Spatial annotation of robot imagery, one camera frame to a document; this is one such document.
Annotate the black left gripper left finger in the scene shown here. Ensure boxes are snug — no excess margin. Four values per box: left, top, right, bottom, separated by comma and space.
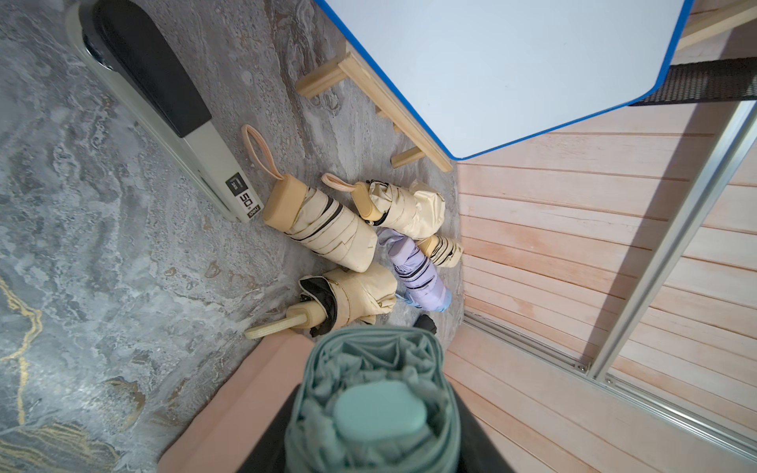
237, 384, 301, 473

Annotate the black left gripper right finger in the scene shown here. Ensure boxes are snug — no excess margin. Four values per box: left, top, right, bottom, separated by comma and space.
455, 392, 515, 473

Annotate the pink plastic storage box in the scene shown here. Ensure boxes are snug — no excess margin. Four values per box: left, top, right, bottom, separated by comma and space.
158, 330, 315, 472

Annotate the mint green umbrella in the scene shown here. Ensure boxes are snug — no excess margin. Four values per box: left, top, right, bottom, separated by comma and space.
284, 325, 461, 472

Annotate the beige umbrella with wooden handle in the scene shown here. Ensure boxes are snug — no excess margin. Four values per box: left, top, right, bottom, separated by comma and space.
321, 173, 446, 240

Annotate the black folded umbrella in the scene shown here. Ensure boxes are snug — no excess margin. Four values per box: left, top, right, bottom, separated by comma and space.
413, 313, 438, 334

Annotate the purple folded umbrella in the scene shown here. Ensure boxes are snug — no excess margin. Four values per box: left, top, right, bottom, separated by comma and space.
377, 228, 453, 313

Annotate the beige umbrella black lining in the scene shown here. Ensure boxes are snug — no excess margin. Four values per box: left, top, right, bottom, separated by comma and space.
244, 261, 397, 340

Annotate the small beige striped umbrella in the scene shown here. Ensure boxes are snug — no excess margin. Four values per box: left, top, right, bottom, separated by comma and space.
417, 236, 463, 268

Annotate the beige black-striped umbrella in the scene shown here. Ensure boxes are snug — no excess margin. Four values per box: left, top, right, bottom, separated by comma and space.
242, 124, 378, 273

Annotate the beige black stapler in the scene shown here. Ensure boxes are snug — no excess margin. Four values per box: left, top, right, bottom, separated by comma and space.
65, 1, 263, 223

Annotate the black mesh basket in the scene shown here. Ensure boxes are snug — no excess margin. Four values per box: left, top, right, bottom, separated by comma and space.
632, 57, 756, 106

